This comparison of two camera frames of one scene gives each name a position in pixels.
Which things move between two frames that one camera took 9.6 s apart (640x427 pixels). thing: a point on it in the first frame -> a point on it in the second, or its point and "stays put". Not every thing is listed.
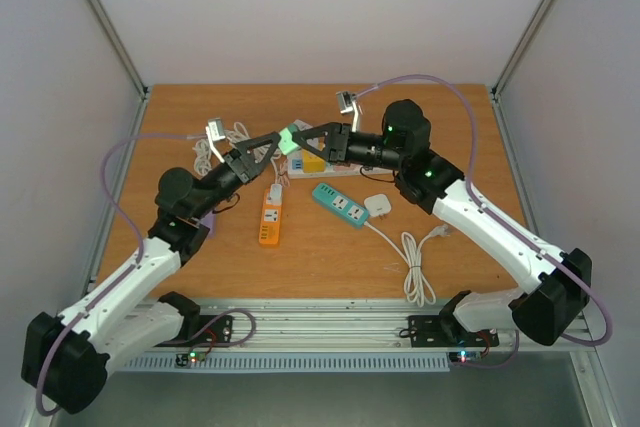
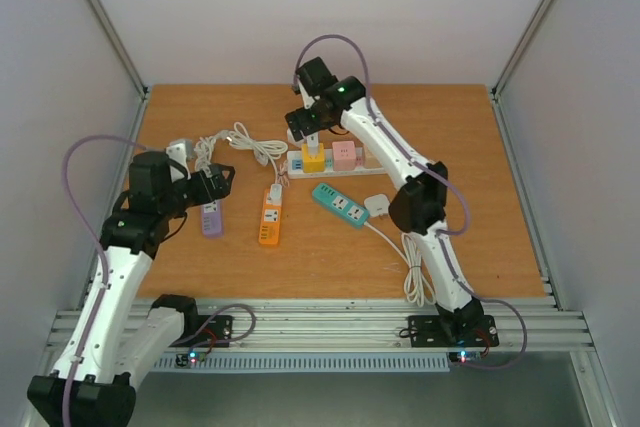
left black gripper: (233, 158) -> (222, 188)
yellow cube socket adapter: (312, 163) stays put
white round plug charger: (378, 204) stays put
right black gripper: (336, 142) -> (304, 122)
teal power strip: (340, 204) stays put
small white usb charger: (276, 194) stays put
